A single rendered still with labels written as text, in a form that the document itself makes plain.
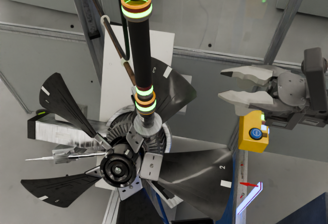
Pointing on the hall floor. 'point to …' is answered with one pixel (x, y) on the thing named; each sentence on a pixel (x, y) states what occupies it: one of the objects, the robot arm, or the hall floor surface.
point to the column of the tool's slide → (97, 44)
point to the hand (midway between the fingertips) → (227, 81)
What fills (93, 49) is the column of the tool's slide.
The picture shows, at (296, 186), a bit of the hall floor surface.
